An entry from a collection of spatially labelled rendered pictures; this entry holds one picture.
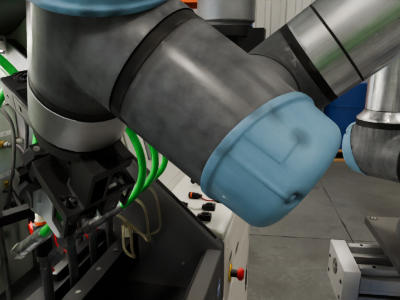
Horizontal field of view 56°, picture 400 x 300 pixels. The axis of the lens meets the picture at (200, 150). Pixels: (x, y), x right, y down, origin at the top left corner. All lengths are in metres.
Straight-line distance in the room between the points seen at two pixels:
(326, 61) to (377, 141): 0.59
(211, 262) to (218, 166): 0.73
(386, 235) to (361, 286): 0.13
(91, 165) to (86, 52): 0.11
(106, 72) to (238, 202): 0.09
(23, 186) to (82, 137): 0.14
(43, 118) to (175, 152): 0.11
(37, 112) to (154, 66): 0.11
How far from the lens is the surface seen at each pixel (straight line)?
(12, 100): 0.41
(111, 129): 0.27
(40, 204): 0.45
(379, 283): 0.87
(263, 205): 0.19
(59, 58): 0.22
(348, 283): 0.86
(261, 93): 0.19
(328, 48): 0.30
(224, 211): 1.08
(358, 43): 0.30
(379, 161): 0.88
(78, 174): 0.32
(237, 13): 0.48
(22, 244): 0.58
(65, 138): 0.28
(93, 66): 0.20
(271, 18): 7.00
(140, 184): 0.67
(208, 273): 0.87
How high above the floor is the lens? 1.42
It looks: 15 degrees down
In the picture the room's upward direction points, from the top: straight up
